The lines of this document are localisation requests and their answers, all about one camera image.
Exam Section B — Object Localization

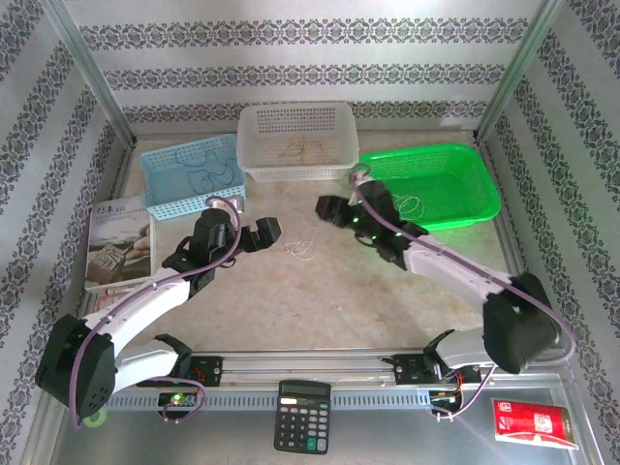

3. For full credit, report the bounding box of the white thin cable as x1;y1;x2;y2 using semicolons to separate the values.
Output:
388;193;425;222
282;227;320;262

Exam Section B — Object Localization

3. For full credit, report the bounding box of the blue thin cable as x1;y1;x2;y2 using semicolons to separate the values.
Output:
187;162;233;193
172;147;222;170

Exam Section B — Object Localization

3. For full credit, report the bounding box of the light blue plastic basket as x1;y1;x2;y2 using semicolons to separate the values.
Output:
139;134;248;222

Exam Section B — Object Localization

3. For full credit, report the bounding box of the green plastic basket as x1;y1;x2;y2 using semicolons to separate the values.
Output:
357;143;502;232

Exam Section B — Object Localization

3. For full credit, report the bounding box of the white plastic basket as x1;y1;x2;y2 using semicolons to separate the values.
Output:
235;100;360;184

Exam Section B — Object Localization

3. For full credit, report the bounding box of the book with photo cover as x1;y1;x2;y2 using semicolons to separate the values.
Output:
84;195;157;292

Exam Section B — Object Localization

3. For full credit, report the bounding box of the red white paper sheet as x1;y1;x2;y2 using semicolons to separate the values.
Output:
92;289;131;312

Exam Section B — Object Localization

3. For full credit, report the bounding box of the black desk calculator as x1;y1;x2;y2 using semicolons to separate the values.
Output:
273;379;333;455

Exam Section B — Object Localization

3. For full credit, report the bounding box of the grey metal sheet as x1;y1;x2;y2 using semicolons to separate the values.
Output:
46;385;600;465

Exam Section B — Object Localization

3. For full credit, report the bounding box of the red foil packet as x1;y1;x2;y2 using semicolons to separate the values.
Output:
491;397;581;451

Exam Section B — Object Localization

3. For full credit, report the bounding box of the aluminium mounting rail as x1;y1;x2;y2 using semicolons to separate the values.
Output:
110;347;569;388

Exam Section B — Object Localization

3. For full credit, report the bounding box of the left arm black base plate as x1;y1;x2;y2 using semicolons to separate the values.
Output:
135;355;225;388

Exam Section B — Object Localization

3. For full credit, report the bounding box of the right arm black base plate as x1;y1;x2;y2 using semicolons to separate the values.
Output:
391;353;483;388

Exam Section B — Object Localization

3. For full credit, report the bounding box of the grey slotted cable duct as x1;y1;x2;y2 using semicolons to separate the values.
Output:
108;391;437;412

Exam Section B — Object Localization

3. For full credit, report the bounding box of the aluminium frame post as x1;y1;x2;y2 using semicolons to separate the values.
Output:
475;0;569;142
41;0;140;145

